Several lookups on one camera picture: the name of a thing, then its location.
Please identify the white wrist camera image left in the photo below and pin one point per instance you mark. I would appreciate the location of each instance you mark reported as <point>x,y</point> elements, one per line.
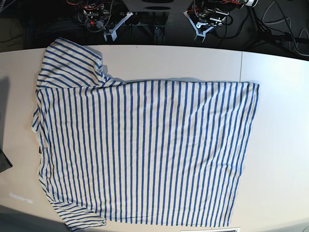
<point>112,32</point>

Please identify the black tripod stand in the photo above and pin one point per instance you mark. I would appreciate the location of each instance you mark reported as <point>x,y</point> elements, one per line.
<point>264,35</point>

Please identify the blue white striped T-shirt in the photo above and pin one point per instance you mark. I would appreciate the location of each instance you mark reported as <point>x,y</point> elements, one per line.
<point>159,152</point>

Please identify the dark object at left edge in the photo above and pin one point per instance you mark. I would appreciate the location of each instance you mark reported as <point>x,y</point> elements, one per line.
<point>5,164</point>

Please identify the black table clamp mount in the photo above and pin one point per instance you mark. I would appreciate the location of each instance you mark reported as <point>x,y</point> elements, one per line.
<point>159,35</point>

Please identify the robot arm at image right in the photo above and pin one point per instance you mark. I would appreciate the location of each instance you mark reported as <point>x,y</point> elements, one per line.
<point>225,6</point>

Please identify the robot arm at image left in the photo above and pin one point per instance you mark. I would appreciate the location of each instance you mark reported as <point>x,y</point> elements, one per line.
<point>95,15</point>

